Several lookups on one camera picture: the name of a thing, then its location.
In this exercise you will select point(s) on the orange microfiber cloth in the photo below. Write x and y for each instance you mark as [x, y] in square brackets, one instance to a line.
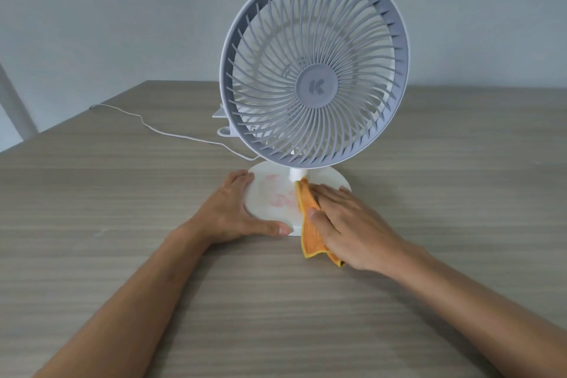
[310, 236]

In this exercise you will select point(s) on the person's right forearm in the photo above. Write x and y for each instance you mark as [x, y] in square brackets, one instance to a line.
[478, 311]

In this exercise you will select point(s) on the white vertical pipe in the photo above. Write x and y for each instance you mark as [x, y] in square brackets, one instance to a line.
[17, 112]

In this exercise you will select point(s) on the white fan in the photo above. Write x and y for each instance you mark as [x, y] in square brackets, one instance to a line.
[316, 86]

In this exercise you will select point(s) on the person's left hand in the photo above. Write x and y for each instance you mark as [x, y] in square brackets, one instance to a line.
[226, 214]

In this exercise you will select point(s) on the person's right hand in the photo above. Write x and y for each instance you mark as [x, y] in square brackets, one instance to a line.
[354, 231]

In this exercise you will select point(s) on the white desk socket tray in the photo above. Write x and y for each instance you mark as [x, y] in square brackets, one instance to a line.
[221, 114]

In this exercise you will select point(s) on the person's left forearm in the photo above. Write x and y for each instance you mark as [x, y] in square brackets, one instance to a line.
[133, 302]

